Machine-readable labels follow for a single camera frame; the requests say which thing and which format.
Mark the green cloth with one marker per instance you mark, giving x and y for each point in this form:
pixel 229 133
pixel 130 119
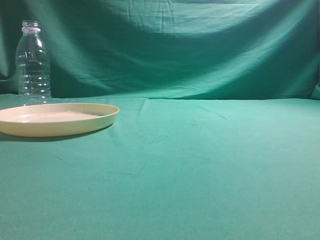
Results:
pixel 218 133

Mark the clear plastic bottle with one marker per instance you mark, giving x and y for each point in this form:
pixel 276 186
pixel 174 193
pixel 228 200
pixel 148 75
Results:
pixel 33 66

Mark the cream round plate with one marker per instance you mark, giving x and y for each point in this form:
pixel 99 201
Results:
pixel 56 119

